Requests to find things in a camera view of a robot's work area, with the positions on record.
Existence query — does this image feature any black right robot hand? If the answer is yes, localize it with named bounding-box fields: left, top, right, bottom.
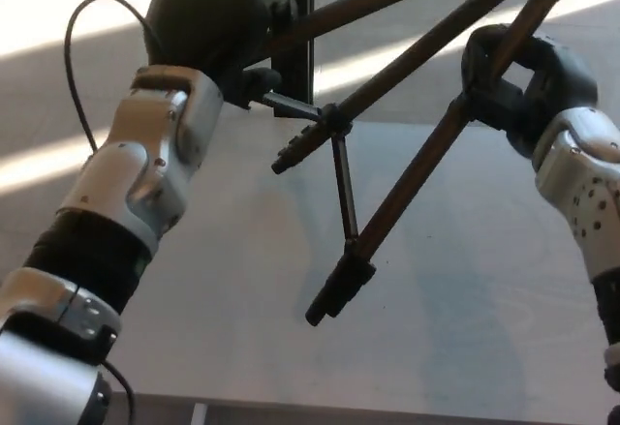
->
left=459, top=22, right=600, bottom=158

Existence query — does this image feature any brown and black camera tripod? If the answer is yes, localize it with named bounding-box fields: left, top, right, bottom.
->
left=249, top=0, right=580, bottom=327

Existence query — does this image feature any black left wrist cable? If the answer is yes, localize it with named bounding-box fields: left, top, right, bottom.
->
left=63, top=0, right=162, bottom=151

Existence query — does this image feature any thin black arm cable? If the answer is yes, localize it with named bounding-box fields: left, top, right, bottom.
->
left=102, top=360, right=138, bottom=425

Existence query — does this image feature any black vertical pole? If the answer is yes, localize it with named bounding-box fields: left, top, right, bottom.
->
left=264, top=0, right=317, bottom=119

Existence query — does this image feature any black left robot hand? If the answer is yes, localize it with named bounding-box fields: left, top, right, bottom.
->
left=144, top=0, right=283, bottom=107

